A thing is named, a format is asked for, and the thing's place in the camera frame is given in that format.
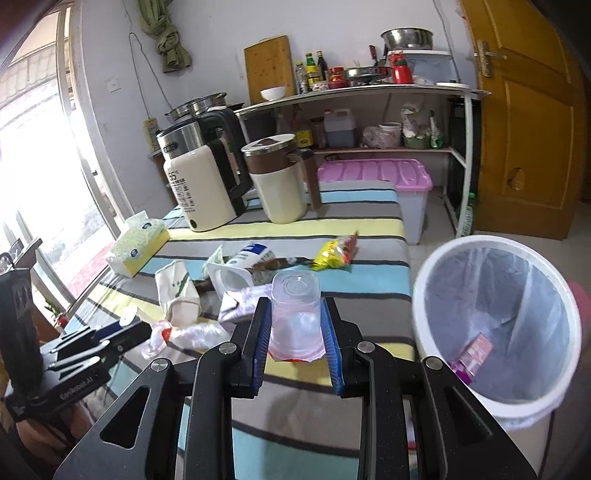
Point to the clear plastic bag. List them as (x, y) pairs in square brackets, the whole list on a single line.
[(198, 334)]

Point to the white blue wrapper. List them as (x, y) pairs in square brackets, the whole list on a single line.
[(254, 254)]

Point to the yellow tissue box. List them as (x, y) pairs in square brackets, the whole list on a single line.
[(134, 244)]

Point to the steel frying pan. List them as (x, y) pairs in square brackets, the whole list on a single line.
[(367, 74)]

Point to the striped tablecloth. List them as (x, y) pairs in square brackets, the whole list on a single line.
[(295, 233)]

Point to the white bowl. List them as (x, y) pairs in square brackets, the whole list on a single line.
[(273, 93)]

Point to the wooden cutting board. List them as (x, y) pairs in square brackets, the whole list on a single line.
[(270, 64)]

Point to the crumpled white paper cup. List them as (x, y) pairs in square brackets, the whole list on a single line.
[(178, 290)]

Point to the amber bottle with yellow label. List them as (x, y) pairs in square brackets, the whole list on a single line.
[(303, 134)]

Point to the small seasoning bottle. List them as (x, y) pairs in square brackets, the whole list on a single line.
[(301, 78)]

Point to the pink-lidded storage box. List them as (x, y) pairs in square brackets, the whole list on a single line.
[(369, 175)]

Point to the wall switch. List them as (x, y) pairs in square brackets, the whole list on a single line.
[(112, 84)]

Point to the pink plastic object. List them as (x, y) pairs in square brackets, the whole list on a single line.
[(581, 309)]

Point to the cream steel electric kettle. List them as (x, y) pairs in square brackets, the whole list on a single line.
[(203, 194)]

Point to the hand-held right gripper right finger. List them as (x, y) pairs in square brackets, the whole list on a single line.
[(331, 341)]

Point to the grey-green packet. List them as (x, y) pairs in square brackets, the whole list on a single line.
[(216, 254)]

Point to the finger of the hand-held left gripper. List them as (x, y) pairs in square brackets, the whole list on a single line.
[(83, 361), (124, 330)]

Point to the white trash bin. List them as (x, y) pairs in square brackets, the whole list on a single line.
[(427, 323)]

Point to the green bottle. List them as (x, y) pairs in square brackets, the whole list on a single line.
[(468, 217)]

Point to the clear plastic cup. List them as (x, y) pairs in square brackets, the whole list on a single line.
[(295, 314)]

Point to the red bottle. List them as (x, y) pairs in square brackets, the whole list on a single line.
[(401, 69)]

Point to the white plastic jerry can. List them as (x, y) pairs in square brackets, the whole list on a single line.
[(340, 131)]

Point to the purple wrapper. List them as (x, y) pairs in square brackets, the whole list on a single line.
[(240, 304)]

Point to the pink packet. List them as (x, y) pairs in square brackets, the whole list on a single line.
[(475, 355)]

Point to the red jars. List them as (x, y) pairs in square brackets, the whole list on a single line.
[(338, 77)]

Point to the wooden door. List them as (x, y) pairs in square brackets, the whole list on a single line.
[(531, 138)]

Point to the dark sauce bottle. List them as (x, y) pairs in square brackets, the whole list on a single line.
[(322, 67)]

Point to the green curtain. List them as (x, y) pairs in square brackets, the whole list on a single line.
[(166, 41)]

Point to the steel basin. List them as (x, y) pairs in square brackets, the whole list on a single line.
[(407, 39)]

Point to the person's left hand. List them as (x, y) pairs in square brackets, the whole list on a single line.
[(51, 434)]

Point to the white plastic cup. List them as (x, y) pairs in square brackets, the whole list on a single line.
[(231, 279)]

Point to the white kitchen shelf rack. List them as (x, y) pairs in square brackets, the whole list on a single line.
[(369, 91)]

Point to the white plate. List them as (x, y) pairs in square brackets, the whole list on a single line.
[(451, 84)]

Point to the steel steamer pot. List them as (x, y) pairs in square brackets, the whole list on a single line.
[(198, 104)]

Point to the window frame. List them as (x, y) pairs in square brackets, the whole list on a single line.
[(69, 92)]

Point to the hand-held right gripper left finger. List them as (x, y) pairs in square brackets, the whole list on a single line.
[(264, 341)]

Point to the plastic bags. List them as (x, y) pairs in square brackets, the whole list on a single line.
[(418, 124)]

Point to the cream brown lidded mug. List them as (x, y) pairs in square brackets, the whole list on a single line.
[(277, 194)]

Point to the wall power strip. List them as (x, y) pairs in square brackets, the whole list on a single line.
[(151, 134)]

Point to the translucent bin liner bag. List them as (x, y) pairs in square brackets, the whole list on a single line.
[(508, 295)]

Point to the yellow-label sauce bottle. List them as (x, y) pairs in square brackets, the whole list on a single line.
[(312, 71)]

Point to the brown coffee sachet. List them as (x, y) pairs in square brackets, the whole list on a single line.
[(203, 285), (277, 267)]

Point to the yellow snack wrapper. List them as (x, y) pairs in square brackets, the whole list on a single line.
[(334, 251)]

